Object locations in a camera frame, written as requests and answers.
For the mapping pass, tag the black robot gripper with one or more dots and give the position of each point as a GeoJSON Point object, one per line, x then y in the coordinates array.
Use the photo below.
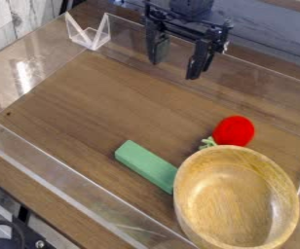
{"type": "Point", "coordinates": [191, 20]}

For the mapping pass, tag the red knitted strawberry toy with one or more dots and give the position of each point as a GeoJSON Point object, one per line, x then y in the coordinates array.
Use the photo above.
{"type": "Point", "coordinates": [234, 131]}

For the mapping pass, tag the wooden bowl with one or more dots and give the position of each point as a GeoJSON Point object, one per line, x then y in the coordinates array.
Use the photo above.
{"type": "Point", "coordinates": [236, 200]}

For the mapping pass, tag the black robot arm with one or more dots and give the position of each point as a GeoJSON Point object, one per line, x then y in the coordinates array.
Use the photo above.
{"type": "Point", "coordinates": [189, 20]}

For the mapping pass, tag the green rectangular block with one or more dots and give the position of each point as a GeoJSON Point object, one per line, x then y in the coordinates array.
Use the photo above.
{"type": "Point", "coordinates": [148, 165]}

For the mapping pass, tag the black device with screw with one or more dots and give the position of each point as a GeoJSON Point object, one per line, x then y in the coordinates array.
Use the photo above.
{"type": "Point", "coordinates": [22, 239]}

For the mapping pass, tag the clear acrylic corner bracket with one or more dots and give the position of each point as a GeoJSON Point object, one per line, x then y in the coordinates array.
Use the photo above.
{"type": "Point", "coordinates": [89, 37]}

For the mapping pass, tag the clear acrylic back wall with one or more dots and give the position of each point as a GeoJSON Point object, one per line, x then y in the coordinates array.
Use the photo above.
{"type": "Point", "coordinates": [243, 85]}

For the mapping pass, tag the clear acrylic wall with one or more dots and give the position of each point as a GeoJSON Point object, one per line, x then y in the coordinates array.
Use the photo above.
{"type": "Point", "coordinates": [243, 85]}
{"type": "Point", "coordinates": [85, 211]}

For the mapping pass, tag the clear acrylic front wall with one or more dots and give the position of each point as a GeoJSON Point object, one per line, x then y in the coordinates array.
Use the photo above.
{"type": "Point", "coordinates": [85, 211]}

